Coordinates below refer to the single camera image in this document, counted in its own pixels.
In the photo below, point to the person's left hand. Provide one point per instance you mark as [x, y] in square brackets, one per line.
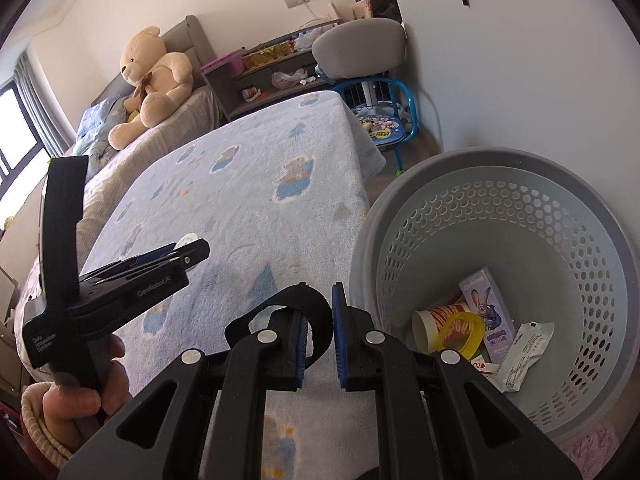
[70, 402]

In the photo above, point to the grey bedside shelf unit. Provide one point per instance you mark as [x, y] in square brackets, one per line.
[220, 85]

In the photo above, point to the blue cartoon child chair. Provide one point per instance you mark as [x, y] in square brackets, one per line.
[380, 130]

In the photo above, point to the purple cartoon carton box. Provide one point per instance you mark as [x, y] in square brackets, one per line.
[487, 300]

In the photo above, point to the bed with beige sheet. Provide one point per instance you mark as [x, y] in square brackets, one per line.
[195, 105]

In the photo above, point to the white wardrobe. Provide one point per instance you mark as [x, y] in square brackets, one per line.
[500, 60]

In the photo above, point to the blue folded quilt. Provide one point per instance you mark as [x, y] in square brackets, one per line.
[100, 154]

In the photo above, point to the gold foil bag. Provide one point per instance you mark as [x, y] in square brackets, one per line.
[265, 55]

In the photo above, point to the window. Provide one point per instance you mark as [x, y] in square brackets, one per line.
[15, 130]

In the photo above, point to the pink plastic box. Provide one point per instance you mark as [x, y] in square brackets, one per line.
[230, 62]

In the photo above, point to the blue printed pillow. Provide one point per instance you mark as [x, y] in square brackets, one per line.
[95, 120]

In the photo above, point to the wall socket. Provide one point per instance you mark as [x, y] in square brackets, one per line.
[297, 0]

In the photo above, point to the red and white paper cup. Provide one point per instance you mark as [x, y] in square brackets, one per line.
[425, 327]

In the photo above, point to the white and green packet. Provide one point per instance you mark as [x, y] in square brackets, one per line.
[525, 355]

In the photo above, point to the grey chair backrest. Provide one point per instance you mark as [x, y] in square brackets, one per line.
[360, 45]

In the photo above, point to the grey bed headboard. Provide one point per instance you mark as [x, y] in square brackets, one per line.
[185, 35]

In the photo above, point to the pink plastic bag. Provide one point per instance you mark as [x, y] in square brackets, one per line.
[285, 79]

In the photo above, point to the small blue packet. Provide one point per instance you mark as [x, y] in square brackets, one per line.
[322, 72]

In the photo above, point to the grey perforated plastic basket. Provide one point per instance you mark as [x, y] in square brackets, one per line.
[500, 210]

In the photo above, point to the black band loop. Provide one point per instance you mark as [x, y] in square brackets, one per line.
[300, 295]

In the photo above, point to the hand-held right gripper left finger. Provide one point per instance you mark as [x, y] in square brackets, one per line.
[301, 350]

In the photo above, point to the grey curtain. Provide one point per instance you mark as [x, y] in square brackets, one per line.
[45, 105]

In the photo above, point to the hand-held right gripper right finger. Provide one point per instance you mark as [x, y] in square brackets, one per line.
[339, 332]

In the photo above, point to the large beige teddy bear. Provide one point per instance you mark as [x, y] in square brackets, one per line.
[160, 85]

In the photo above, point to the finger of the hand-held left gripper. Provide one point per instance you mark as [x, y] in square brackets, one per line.
[150, 257]
[170, 262]

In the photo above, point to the pink fluffy cloth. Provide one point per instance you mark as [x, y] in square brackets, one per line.
[595, 442]

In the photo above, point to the pink printed box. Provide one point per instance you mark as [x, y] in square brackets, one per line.
[362, 9]

